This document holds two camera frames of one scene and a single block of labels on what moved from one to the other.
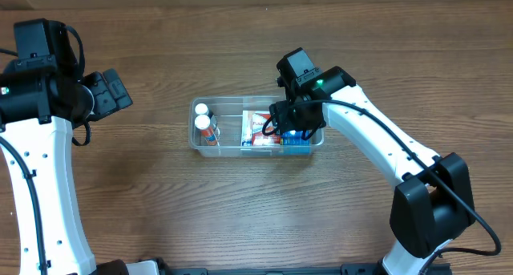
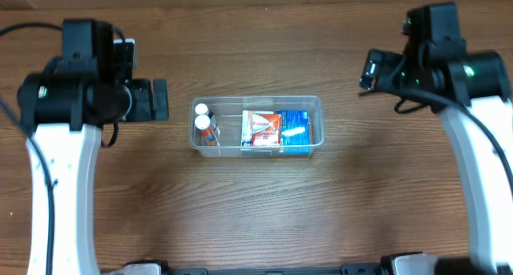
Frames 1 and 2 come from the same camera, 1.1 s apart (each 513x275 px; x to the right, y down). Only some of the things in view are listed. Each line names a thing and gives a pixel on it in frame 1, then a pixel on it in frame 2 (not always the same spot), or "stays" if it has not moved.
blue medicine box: [294, 143] stays
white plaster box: [246, 136] stays
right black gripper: [289, 117] → [385, 71]
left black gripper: [106, 97] → [159, 99]
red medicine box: [258, 137] stays
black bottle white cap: [202, 109] stays
